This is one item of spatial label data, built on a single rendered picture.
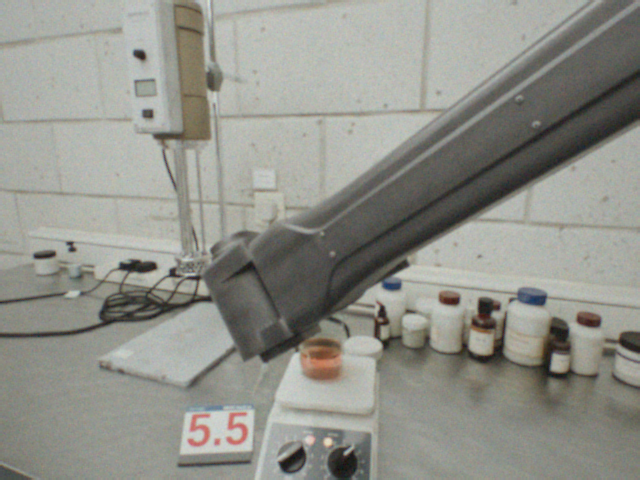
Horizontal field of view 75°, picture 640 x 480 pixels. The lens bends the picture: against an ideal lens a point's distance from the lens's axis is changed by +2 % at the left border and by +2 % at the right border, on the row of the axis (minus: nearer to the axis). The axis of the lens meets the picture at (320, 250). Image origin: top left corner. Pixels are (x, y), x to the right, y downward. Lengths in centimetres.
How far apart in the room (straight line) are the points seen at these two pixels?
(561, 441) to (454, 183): 54
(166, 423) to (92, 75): 104
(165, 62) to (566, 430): 80
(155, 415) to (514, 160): 61
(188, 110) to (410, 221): 62
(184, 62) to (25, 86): 93
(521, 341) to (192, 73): 73
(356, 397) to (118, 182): 105
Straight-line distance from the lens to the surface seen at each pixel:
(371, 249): 21
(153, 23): 77
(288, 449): 50
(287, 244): 23
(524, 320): 82
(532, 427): 70
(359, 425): 52
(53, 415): 76
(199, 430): 61
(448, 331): 82
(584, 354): 85
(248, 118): 110
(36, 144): 164
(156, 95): 75
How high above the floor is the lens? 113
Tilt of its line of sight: 14 degrees down
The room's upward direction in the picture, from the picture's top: straight up
